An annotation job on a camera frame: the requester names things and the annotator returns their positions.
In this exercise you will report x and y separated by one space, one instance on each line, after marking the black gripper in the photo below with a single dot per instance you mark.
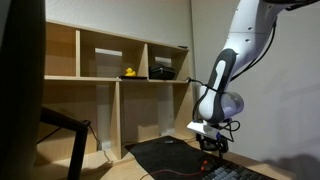
211 143

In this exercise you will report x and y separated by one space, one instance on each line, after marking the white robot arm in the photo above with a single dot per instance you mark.
246 30

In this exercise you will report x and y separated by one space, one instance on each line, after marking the grey and black keyboard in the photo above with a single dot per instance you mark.
233 174

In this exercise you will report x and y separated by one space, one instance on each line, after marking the black desk mat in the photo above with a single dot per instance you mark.
166 155

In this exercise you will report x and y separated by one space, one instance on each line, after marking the black zipped bag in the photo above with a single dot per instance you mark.
161 71

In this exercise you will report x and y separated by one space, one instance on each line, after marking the small dark flat object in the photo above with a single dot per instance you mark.
182 47

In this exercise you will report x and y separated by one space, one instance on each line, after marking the flat black tray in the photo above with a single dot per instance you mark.
133 77

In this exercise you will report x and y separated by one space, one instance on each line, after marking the yellow rubber duck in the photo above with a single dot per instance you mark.
130 72

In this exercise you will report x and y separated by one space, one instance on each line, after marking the light wooden shelf unit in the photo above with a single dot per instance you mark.
100 100

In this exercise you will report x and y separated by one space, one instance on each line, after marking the black metal stand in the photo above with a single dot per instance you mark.
78 143

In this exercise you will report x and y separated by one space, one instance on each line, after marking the large dark monitor panel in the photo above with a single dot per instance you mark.
20 90

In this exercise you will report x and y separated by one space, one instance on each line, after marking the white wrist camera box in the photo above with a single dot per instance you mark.
200 127

